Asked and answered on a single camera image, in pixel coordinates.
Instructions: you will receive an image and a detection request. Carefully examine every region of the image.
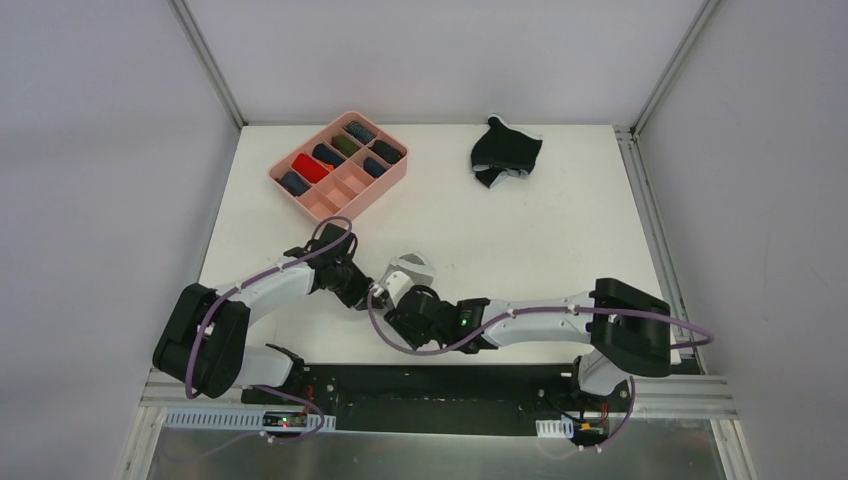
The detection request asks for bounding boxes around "grey underwear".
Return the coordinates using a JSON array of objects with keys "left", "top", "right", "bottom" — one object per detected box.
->
[{"left": 386, "top": 252, "right": 436, "bottom": 286}]

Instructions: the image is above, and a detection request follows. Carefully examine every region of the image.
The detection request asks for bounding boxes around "black underwear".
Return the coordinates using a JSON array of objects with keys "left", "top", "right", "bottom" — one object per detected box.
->
[
  {"left": 470, "top": 114, "right": 543, "bottom": 189},
  {"left": 371, "top": 140, "right": 404, "bottom": 165}
]

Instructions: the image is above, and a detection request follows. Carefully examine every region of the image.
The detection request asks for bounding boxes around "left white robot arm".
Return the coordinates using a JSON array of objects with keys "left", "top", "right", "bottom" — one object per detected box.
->
[{"left": 152, "top": 217, "right": 374, "bottom": 405}]

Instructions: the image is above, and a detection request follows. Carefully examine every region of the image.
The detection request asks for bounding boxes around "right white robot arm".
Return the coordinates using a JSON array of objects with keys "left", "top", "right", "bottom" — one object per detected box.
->
[{"left": 367, "top": 272, "right": 681, "bottom": 410}]

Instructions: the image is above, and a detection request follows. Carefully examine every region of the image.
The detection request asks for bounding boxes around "dark blue rolled underwear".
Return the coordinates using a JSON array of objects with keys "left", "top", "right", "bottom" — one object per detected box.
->
[{"left": 277, "top": 171, "right": 311, "bottom": 197}]

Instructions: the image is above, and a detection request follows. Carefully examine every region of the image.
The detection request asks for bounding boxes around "red rolled underwear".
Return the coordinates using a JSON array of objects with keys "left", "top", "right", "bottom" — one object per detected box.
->
[{"left": 291, "top": 153, "right": 330, "bottom": 184}]

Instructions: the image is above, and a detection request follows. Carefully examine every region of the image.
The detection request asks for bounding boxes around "small navy rolled underwear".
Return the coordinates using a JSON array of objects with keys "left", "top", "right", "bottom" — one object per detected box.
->
[{"left": 362, "top": 157, "right": 387, "bottom": 179}]

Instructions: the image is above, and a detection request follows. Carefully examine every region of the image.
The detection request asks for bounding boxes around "black rolled underwear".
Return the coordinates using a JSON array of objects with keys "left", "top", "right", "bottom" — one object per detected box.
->
[{"left": 371, "top": 140, "right": 404, "bottom": 165}]

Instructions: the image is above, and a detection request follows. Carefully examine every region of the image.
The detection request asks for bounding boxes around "olive rolled underwear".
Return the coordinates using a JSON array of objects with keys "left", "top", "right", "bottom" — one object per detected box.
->
[{"left": 331, "top": 135, "right": 360, "bottom": 157}]

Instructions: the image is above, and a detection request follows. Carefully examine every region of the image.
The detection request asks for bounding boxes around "striped rolled underwear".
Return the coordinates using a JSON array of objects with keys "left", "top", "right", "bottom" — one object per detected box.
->
[{"left": 344, "top": 121, "right": 376, "bottom": 145}]

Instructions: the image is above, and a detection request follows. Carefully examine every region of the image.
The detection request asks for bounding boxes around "pink divided organizer tray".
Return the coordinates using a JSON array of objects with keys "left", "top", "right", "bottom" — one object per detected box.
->
[{"left": 267, "top": 111, "right": 408, "bottom": 223}]

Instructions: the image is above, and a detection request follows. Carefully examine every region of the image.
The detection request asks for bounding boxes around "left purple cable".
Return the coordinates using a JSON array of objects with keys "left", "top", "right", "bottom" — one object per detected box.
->
[{"left": 185, "top": 216, "right": 354, "bottom": 446}]

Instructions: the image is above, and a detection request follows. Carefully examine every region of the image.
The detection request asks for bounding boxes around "purple cable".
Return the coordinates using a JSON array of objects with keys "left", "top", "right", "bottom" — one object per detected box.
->
[
  {"left": 366, "top": 291, "right": 715, "bottom": 457},
  {"left": 185, "top": 216, "right": 354, "bottom": 446}
]

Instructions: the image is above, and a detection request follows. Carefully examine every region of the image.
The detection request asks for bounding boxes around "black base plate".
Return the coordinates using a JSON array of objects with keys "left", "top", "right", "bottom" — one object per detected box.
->
[{"left": 280, "top": 364, "right": 631, "bottom": 436}]

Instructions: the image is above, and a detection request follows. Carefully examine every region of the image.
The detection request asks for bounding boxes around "aluminium frame rail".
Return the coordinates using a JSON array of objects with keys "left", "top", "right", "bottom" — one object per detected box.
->
[{"left": 140, "top": 362, "right": 248, "bottom": 407}]

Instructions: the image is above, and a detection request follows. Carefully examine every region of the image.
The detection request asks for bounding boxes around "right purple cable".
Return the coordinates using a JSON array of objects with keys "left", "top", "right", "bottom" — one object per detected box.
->
[{"left": 366, "top": 291, "right": 715, "bottom": 457}]

